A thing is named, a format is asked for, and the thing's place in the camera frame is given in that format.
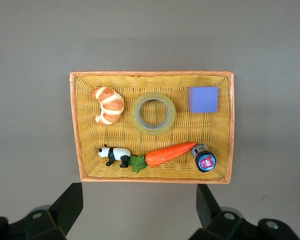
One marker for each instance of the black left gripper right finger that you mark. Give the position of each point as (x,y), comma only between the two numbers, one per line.
(210,210)

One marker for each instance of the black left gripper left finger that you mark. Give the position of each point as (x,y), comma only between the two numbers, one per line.
(65,207)

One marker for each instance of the yellowish packing tape roll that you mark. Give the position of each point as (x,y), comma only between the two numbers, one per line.
(153,131)

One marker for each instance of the yellow wicker basket orange rim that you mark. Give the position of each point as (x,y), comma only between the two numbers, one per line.
(125,140)

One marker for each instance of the small bottle blue lid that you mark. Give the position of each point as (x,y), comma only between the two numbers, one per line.
(206,162)

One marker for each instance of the orange toy carrot green leaves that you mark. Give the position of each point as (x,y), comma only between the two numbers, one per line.
(167,153)

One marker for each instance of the toy panda figure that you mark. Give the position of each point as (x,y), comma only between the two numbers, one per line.
(117,153)

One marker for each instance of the purple foam cube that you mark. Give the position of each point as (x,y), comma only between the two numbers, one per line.
(202,100)

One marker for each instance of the toy croissant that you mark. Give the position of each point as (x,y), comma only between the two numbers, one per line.
(111,105)

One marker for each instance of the brown table cover sheet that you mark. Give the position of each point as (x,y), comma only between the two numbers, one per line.
(27,100)

